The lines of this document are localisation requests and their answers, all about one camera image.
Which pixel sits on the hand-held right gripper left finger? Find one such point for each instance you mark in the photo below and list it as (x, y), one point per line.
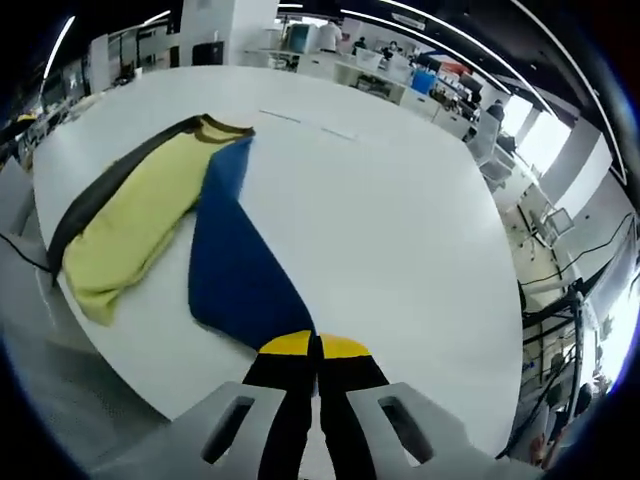
(285, 400)

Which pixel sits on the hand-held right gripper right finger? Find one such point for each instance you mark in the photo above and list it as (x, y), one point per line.
(350, 400)

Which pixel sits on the yellow blue grey garment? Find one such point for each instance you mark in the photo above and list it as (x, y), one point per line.
(225, 260)

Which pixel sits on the blue storage box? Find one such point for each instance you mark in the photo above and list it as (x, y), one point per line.
(423, 80)

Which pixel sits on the black cabinet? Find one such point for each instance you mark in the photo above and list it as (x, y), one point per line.
(207, 52)

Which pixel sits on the light blue panel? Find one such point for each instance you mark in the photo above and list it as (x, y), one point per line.
(302, 37)

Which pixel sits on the ceiling light strip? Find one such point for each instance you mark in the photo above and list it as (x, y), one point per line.
(60, 45)

